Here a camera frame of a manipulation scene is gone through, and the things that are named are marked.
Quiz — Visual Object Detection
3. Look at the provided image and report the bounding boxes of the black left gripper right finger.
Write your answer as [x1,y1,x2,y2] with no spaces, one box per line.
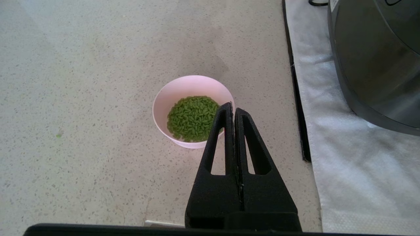
[234,108,302,231]

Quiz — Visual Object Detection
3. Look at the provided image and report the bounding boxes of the chopped green vegetables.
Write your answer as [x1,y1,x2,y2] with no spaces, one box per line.
[167,96,223,143]

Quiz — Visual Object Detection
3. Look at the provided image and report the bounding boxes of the pink bowl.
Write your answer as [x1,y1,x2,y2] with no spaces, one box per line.
[152,75,235,149]

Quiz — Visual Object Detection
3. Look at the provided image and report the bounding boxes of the black rice cooker body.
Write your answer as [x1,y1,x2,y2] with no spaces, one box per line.
[327,0,420,136]

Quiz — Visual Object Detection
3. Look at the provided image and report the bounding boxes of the white cloth mat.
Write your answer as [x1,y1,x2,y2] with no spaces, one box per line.
[284,0,420,236]

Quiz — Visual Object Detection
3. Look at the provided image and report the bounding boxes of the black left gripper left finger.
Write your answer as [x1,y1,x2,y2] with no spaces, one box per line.
[185,102,244,230]

